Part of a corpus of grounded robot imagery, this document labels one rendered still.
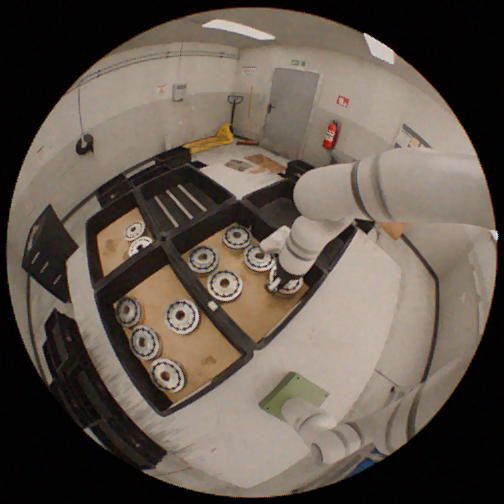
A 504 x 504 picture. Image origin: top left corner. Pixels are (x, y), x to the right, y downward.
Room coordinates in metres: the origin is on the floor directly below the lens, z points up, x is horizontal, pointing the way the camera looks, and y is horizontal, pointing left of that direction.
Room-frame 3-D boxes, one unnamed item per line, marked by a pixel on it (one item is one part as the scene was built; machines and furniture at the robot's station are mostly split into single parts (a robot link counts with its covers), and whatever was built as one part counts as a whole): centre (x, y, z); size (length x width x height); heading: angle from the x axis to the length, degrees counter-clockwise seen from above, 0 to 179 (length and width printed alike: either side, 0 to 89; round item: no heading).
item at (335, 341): (0.30, 0.05, 0.35); 1.60 x 1.60 x 0.70; 57
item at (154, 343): (-0.05, 0.24, 0.86); 0.10 x 0.10 x 0.01
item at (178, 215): (0.49, 0.33, 0.87); 0.40 x 0.30 x 0.11; 53
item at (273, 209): (0.49, -0.17, 0.87); 0.40 x 0.30 x 0.11; 53
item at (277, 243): (0.22, -0.08, 1.04); 0.11 x 0.09 x 0.06; 54
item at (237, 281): (0.19, 0.06, 0.86); 0.10 x 0.10 x 0.01
